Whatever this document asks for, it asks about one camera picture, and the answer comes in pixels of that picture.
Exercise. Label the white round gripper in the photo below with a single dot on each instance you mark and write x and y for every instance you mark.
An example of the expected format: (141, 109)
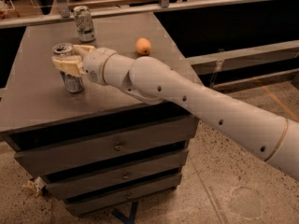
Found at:
(93, 64)

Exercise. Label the silver blue redbull can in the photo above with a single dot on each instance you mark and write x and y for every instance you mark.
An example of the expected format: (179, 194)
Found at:
(72, 84)

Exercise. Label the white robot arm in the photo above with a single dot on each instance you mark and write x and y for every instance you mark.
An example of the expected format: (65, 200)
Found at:
(271, 138)

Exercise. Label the orange fruit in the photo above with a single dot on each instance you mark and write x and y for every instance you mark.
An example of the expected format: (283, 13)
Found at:
(143, 46)

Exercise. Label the grey drawer cabinet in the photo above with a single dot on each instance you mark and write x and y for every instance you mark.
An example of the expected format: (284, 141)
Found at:
(37, 111)

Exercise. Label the top grey drawer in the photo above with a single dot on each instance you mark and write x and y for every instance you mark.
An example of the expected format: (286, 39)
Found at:
(61, 161)

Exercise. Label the grey drawer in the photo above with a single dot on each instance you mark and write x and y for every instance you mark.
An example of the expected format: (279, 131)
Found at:
(123, 195)
(61, 161)
(86, 184)

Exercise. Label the middle grey drawer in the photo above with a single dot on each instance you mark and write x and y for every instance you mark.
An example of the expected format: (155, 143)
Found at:
(86, 184)

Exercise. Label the bottom grey drawer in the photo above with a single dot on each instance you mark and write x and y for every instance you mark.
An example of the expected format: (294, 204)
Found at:
(123, 195)

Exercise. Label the small beige floor bracket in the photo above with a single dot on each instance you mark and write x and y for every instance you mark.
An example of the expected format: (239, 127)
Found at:
(36, 185)

